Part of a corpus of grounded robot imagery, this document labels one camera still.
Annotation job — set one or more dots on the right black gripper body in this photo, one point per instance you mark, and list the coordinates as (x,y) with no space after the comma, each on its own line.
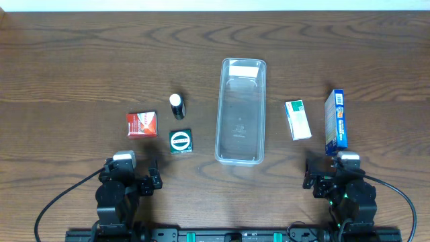
(318,181)

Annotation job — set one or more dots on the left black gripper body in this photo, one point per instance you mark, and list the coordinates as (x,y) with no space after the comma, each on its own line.
(148,183)

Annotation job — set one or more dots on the green Zam-Buk box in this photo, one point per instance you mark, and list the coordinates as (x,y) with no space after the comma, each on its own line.
(180,141)

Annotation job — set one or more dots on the red Panadol box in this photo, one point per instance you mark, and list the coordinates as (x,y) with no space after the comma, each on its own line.
(142,125)

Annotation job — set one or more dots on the white green medicine box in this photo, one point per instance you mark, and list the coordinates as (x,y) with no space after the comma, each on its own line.
(297,120)

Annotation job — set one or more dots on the blue medicine box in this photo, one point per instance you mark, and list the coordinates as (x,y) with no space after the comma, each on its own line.
(335,123)

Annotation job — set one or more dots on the dark bottle white cap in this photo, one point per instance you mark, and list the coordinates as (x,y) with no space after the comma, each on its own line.
(177,106)

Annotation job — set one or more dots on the clear plastic container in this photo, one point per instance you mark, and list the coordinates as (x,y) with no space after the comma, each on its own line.
(240,127)

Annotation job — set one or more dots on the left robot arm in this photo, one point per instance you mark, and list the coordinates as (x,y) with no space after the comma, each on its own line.
(119,195)

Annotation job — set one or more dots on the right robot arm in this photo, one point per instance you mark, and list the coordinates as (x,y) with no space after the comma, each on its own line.
(352,201)

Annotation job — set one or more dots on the black mounting rail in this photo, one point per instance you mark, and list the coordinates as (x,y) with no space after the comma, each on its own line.
(293,234)

